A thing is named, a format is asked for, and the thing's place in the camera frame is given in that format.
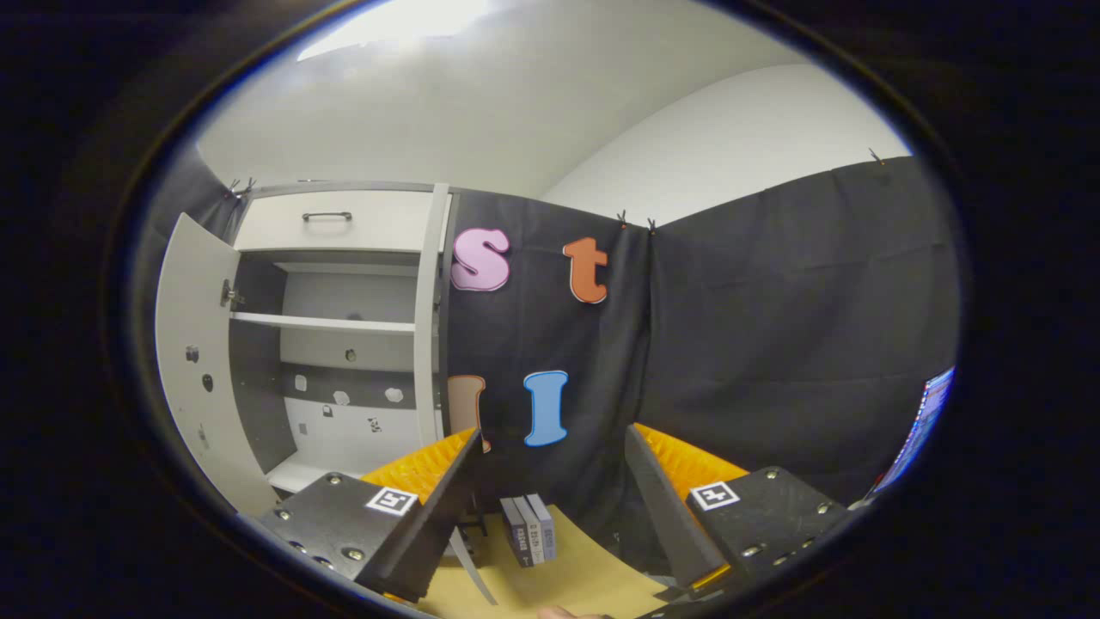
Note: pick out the white cabinet door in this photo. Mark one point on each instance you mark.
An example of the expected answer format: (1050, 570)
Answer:
(198, 404)
(427, 344)

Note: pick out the metal door hinge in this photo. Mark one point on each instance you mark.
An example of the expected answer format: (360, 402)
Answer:
(229, 295)

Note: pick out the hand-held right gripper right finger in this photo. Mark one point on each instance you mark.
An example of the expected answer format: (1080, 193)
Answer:
(662, 524)

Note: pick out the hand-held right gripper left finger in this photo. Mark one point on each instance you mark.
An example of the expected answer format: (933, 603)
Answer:
(443, 524)

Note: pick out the computer screen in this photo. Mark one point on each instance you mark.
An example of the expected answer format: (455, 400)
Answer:
(919, 430)

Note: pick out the blue grey box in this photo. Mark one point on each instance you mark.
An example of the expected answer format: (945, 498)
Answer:
(546, 524)

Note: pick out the white cabinet drawer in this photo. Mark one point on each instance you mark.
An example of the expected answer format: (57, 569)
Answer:
(378, 223)

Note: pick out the white cabinet shelf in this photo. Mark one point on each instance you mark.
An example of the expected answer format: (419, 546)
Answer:
(326, 323)

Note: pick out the dark grey box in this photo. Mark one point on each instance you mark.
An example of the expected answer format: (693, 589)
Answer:
(514, 537)

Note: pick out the white and grey cabinet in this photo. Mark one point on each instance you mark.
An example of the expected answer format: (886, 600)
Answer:
(344, 297)

